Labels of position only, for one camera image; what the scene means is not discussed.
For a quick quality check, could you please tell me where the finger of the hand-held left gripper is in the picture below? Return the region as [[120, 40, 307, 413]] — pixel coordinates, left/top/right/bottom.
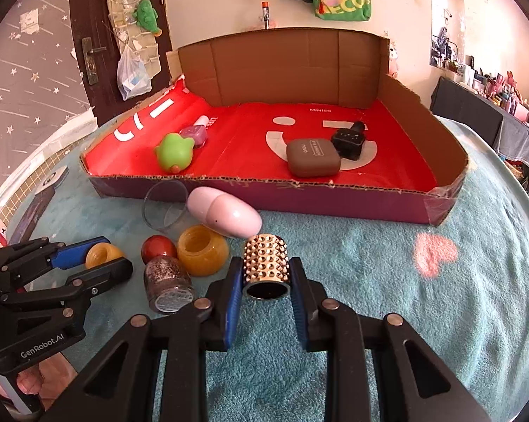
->
[[0, 236, 112, 291], [1, 257, 134, 317]]

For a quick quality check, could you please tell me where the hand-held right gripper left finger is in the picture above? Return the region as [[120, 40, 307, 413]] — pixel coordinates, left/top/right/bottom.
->
[[40, 256, 244, 422]]

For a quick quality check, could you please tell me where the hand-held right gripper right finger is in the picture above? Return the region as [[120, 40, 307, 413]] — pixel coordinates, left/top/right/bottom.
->
[[289, 257, 491, 422]]

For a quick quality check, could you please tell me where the small amber jar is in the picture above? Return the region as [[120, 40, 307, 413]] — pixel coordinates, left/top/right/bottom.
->
[[85, 244, 125, 270]]

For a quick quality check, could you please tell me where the dark red ball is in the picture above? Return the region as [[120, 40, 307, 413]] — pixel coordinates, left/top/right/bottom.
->
[[141, 235, 178, 262]]

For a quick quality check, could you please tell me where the gold studded cylinder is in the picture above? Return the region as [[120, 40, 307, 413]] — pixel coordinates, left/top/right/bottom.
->
[[242, 231, 292, 301]]

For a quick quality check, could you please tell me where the large amber jar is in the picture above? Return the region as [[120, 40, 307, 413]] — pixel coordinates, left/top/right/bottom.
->
[[177, 224, 230, 277]]

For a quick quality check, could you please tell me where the glitter jar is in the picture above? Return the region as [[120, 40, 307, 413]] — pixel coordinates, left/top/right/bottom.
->
[[144, 255, 195, 316]]

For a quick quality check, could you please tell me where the clear plastic cup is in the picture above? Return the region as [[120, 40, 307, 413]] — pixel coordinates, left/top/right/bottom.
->
[[142, 180, 190, 233]]

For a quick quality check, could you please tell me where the pink egg-shaped case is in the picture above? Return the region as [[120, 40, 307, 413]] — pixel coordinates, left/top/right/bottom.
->
[[186, 187, 263, 239]]

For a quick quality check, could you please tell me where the green frog toy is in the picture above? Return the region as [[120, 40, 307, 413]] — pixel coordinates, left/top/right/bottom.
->
[[154, 133, 194, 174]]

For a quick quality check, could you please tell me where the grey-brown eyeshadow case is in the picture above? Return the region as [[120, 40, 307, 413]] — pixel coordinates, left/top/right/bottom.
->
[[286, 138, 341, 179]]

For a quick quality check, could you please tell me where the purple nail polish bottle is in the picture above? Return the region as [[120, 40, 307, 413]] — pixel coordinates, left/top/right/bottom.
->
[[179, 115, 210, 149]]

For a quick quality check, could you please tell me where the black nail polish bottle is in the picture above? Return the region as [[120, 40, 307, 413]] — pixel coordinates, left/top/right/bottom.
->
[[330, 121, 366, 161]]

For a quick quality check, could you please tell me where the cardboard box with red lining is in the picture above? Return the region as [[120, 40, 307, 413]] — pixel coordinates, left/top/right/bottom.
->
[[80, 26, 470, 227]]

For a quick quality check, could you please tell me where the person's left hand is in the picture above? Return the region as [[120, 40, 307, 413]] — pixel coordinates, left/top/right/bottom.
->
[[0, 358, 43, 405]]

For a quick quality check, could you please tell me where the dark patterned case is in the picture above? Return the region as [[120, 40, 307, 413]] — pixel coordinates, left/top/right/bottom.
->
[[14, 185, 56, 244]]

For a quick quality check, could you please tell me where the white flat device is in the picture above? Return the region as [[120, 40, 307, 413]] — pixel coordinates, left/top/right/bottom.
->
[[36, 166, 69, 194]]

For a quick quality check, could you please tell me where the white plastic bag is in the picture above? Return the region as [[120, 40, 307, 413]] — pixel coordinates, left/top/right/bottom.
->
[[116, 46, 153, 101]]

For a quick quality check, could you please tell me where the beige hanging organizer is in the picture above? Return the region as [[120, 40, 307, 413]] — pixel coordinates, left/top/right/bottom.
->
[[98, 0, 162, 82]]

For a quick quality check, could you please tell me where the dark brown door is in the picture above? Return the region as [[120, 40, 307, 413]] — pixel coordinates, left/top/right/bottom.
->
[[69, 0, 175, 126]]

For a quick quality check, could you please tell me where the green plush toy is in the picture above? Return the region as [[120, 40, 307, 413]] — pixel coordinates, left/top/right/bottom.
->
[[133, 0, 163, 37]]

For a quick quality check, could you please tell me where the dark side table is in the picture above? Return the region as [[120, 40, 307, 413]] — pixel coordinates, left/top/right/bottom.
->
[[429, 76, 529, 194]]

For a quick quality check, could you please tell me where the row of cosmetic bottles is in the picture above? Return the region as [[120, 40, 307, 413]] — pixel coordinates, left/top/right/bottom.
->
[[462, 55, 529, 137]]

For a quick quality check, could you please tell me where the metal door handle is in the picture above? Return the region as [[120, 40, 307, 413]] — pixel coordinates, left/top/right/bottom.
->
[[82, 37, 108, 85]]

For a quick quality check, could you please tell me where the wall mirror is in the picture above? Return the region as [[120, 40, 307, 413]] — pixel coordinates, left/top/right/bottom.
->
[[428, 0, 465, 71]]

